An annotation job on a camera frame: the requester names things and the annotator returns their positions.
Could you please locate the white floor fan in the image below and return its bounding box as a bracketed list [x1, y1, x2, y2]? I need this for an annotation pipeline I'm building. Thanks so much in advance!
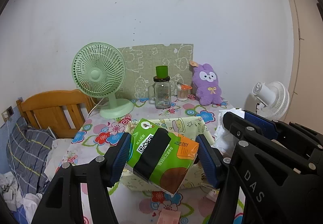
[252, 81, 290, 120]

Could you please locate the cotton swab container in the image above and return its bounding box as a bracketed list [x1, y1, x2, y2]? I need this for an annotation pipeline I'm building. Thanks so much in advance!
[176, 82, 192, 101]

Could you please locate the purple plush bunny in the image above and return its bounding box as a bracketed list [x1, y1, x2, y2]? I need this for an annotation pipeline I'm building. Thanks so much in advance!
[191, 62, 222, 106]

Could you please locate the floral tablecloth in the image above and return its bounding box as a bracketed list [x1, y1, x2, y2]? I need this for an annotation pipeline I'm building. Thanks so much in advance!
[45, 95, 231, 223]

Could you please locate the glass mason jar mug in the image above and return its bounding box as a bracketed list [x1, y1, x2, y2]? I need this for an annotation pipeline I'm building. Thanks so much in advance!
[148, 76, 171, 109]

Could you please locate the white tissue paper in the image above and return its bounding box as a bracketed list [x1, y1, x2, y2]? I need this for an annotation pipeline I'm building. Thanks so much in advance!
[213, 108, 245, 157]

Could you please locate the green tissue pack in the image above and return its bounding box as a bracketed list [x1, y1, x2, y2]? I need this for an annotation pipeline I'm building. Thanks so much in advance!
[127, 118, 199, 196]

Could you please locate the grey plaid pillow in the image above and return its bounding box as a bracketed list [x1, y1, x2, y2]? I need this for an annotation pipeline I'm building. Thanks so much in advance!
[6, 117, 55, 195]

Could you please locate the green cartoon pattern board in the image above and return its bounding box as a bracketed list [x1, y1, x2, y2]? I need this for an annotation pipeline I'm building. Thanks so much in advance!
[115, 43, 193, 100]

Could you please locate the pink wet wipes pack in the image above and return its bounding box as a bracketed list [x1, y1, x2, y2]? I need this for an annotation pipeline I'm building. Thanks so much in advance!
[157, 209, 181, 224]

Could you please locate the green desk fan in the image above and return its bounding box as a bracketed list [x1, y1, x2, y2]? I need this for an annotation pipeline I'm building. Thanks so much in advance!
[71, 42, 134, 119]

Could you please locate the wall power socket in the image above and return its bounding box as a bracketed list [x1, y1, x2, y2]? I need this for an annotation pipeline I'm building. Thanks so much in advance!
[1, 106, 14, 122]

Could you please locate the green plastic cup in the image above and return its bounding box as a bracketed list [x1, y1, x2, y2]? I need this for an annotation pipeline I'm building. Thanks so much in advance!
[155, 65, 168, 79]

